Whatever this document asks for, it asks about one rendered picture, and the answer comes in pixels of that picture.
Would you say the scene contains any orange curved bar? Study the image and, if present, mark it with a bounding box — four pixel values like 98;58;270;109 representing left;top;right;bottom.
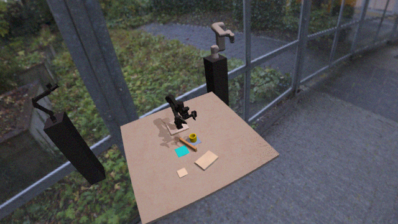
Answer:
179;138;197;152

